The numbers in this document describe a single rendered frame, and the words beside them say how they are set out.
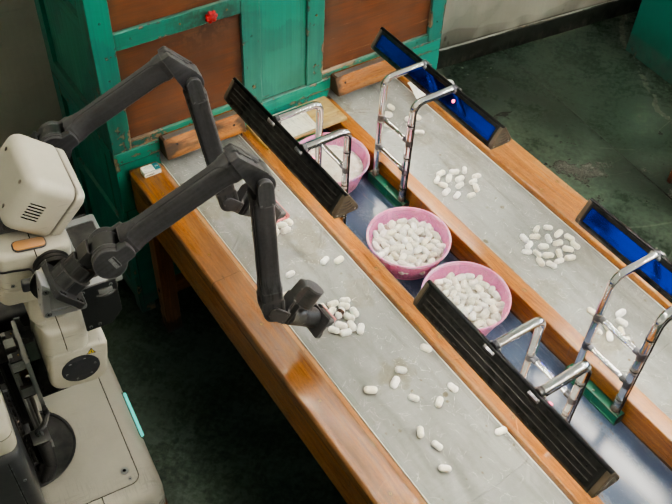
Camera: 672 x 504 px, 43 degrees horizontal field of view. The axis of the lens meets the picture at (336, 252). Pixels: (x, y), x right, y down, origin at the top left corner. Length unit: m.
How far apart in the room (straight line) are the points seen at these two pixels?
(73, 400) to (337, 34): 1.53
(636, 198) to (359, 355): 2.14
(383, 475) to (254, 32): 1.47
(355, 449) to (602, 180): 2.40
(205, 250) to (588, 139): 2.41
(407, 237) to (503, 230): 0.31
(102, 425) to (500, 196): 1.49
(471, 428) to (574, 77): 2.91
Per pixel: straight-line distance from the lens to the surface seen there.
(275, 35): 2.94
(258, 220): 2.01
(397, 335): 2.45
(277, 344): 2.39
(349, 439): 2.22
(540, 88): 4.74
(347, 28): 3.11
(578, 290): 2.68
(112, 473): 2.78
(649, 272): 2.34
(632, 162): 4.41
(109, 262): 1.96
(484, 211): 2.85
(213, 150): 2.37
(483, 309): 2.56
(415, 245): 2.70
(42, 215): 2.04
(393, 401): 2.32
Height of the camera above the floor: 2.67
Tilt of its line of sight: 47 degrees down
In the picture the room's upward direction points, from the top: 3 degrees clockwise
